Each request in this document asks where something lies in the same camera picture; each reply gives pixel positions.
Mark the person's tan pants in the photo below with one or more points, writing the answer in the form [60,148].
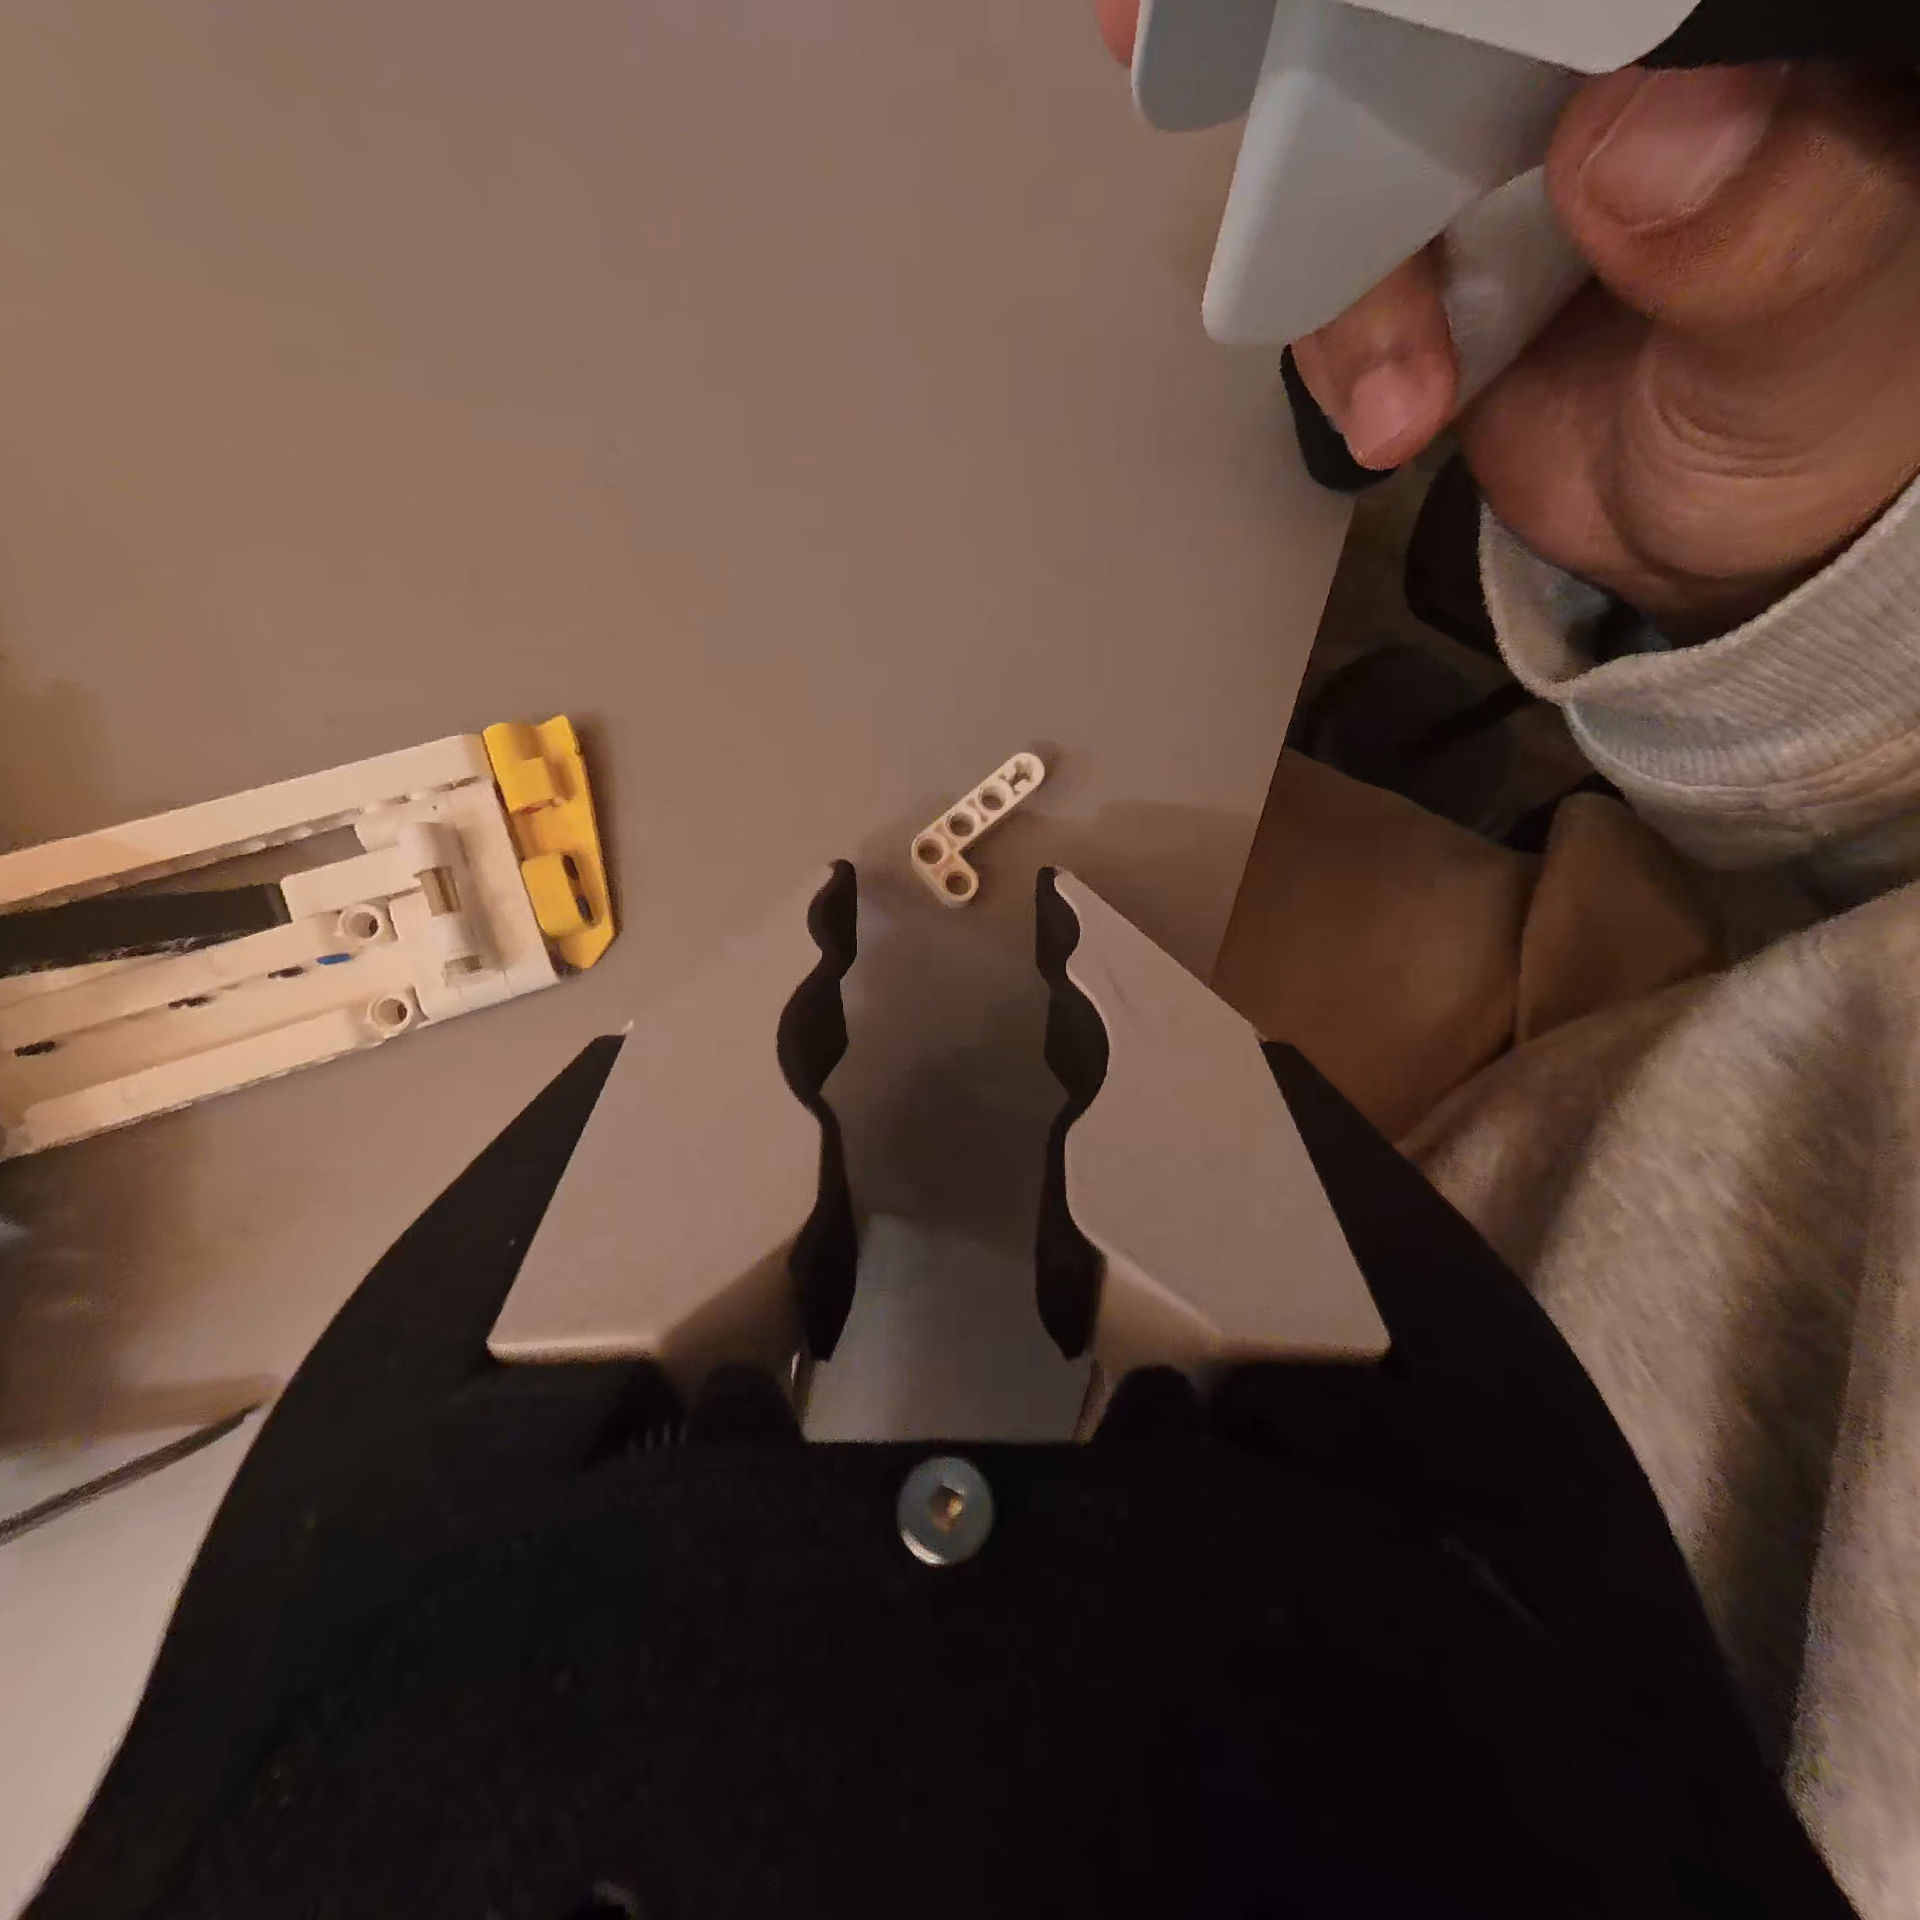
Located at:
[1349,960]

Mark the person's right forearm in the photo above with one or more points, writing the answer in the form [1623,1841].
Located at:
[1770,720]

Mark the person's right hand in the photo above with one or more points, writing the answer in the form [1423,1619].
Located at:
[1756,375]

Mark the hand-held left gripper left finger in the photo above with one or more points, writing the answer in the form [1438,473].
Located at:
[676,1200]

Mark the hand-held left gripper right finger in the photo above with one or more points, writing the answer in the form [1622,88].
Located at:
[1214,1200]

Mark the white angled lego beam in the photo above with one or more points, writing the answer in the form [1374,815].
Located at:
[972,822]

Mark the white paper sheet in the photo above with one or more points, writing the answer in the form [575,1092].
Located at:
[77,1651]

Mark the white and yellow lego assembly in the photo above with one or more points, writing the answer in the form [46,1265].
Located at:
[475,939]

